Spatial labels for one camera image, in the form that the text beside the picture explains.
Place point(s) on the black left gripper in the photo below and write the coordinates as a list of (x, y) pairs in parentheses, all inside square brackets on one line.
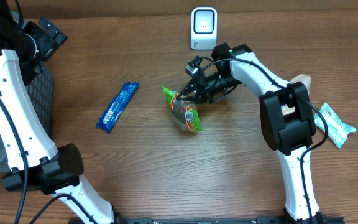
[(49, 42)]

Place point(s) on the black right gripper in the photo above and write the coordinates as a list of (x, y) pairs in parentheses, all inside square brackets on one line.
[(202, 90)]

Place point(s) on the green Haribo candy bag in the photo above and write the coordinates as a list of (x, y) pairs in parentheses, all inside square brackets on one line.
[(183, 113)]

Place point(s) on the blue snack packet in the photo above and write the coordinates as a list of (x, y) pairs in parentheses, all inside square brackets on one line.
[(116, 107)]

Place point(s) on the brown nut snack bag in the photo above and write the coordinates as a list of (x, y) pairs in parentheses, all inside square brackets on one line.
[(306, 80)]

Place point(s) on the teal wipes packet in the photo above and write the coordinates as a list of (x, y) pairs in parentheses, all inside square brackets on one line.
[(337, 130)]

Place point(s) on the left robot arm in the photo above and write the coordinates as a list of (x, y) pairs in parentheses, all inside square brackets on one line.
[(63, 178)]

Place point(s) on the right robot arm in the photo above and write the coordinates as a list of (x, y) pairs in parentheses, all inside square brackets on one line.
[(286, 117)]

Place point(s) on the white barcode scanner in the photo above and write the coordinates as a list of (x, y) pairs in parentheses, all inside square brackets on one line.
[(203, 28)]

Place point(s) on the grey plastic mesh basket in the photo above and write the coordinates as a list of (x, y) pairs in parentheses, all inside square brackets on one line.
[(25, 140)]

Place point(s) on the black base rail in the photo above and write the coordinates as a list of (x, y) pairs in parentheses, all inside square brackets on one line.
[(258, 220)]

